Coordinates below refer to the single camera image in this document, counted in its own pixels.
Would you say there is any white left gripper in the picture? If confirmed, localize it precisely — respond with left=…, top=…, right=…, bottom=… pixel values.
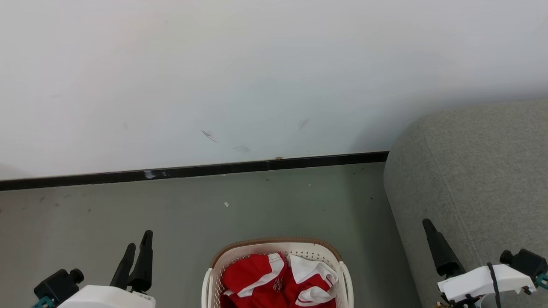
left=58, top=230, right=157, bottom=308

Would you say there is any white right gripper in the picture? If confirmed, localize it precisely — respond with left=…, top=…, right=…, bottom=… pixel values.
left=422, top=218, right=536, bottom=304

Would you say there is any red garment with white stripe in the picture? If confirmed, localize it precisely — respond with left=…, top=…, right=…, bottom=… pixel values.
left=220, top=252, right=296, bottom=308

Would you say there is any grey fabric sofa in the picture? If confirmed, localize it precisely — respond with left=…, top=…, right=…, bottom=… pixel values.
left=383, top=99, right=548, bottom=308

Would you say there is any black baseboard strip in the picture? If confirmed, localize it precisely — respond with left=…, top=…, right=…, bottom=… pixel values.
left=0, top=151, right=389, bottom=191

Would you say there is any cream perforated laundry basket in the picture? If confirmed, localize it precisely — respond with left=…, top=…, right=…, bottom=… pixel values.
left=201, top=237, right=354, bottom=308

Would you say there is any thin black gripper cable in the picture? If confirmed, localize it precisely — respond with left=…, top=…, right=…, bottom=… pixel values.
left=487, top=262, right=502, bottom=308

